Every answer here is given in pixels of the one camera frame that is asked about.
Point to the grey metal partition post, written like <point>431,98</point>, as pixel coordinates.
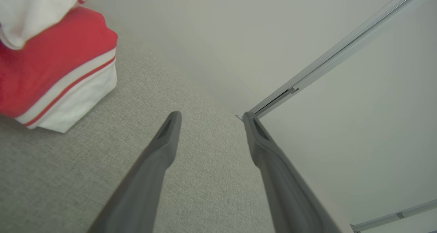
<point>341,50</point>

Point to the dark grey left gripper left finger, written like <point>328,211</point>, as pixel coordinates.
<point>143,185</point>

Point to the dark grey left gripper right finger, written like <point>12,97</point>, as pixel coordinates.
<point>286,192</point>

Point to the red and white garment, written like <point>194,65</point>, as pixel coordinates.
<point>51,62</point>
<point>34,11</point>

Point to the grey metal partition rail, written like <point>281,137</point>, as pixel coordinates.
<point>392,216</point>

